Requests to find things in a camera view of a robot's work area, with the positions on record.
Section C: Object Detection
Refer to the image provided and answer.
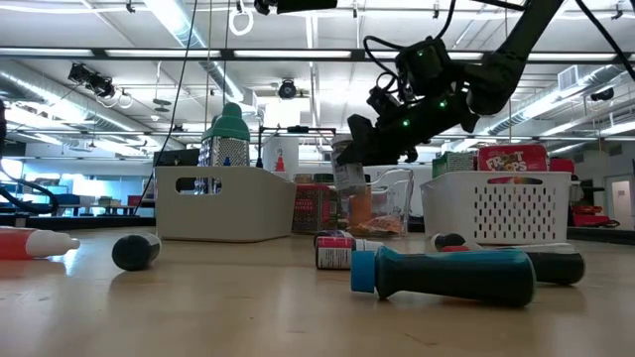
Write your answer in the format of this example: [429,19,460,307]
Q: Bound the black aluminium table frame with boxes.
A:
[0,213,635,245]

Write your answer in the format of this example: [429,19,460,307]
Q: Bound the white-lid spice jar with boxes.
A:
[330,134,369,193]

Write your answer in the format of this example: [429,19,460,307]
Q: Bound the blue gel tube blue cap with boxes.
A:
[350,246,538,307]

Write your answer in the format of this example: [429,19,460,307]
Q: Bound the orange spice jar black lid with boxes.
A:
[346,173,376,235]

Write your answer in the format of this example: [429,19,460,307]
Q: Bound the red dropper bottle white cap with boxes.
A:
[315,235,384,272]

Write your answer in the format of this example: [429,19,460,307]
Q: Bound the teal-handled metal box grater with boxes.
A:
[193,102,252,195]

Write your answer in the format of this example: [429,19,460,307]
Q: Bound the black ceiling camera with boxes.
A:
[277,77,298,100]
[588,86,616,103]

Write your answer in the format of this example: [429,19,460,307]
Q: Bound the red paprika tin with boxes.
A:
[292,182,339,234]

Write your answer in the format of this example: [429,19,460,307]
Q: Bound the green Apple Jacks box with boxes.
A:
[431,151,477,179]

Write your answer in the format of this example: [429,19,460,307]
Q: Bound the black rectangular stand frame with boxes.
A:
[256,125,338,170]

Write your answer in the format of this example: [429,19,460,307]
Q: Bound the white perforated plastic basket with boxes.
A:
[419,170,572,246]

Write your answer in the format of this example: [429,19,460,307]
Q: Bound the black overhead frame beam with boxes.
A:
[0,47,635,63]

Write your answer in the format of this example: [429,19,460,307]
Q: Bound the dark dropper bottle white cap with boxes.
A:
[430,232,483,252]
[110,232,163,273]

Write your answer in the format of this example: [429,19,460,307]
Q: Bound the silver ventilation duct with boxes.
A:
[488,63,635,138]

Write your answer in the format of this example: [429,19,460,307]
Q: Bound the clear plastic bin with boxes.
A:
[290,167,417,239]

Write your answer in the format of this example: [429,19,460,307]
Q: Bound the grey plastic bin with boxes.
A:
[154,165,299,244]

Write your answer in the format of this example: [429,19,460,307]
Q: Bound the dark gel tube red cap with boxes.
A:
[443,242,586,287]

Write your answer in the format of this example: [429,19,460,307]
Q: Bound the black monitor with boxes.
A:
[152,147,200,168]

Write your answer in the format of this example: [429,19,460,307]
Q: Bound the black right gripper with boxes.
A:
[346,93,481,168]

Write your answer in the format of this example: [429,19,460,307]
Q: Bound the red Froot Loops box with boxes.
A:
[475,142,550,185]
[548,157,576,174]

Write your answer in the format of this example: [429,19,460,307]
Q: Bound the white door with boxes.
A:
[605,173,635,230]

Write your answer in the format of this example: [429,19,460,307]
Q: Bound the orange seasoning packet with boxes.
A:
[366,214,406,236]

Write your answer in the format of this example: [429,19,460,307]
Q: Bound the red storage bins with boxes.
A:
[570,203,612,228]

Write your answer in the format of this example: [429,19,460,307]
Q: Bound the white pillar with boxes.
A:
[261,136,301,173]

